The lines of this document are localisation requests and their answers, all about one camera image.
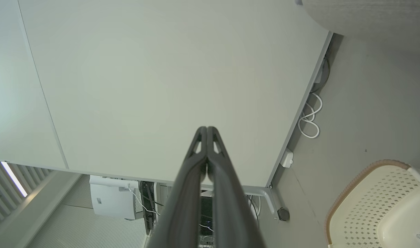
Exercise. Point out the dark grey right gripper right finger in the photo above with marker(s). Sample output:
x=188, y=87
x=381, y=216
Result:
x=230, y=206

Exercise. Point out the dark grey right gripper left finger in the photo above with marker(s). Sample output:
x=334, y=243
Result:
x=185, y=193

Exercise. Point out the cream perforated laundry basket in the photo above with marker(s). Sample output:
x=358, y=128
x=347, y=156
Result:
x=368, y=206

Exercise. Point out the grey partition foot with caster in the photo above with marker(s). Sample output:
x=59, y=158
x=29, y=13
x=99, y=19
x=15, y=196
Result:
x=266, y=198

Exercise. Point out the black caster wheel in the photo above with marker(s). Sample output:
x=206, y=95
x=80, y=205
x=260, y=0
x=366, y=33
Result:
x=283, y=214

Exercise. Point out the small white plastic box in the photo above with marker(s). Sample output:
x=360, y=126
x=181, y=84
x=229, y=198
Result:
x=286, y=158

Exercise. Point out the white office printer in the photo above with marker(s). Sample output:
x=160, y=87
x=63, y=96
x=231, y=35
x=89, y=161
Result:
x=110, y=199

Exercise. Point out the wide white partition panel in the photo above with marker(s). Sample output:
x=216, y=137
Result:
x=168, y=75

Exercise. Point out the long ceiling light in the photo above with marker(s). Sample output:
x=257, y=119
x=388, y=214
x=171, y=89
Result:
x=13, y=178

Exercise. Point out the grey fabric sofa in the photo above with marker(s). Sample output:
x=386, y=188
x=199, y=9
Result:
x=375, y=20

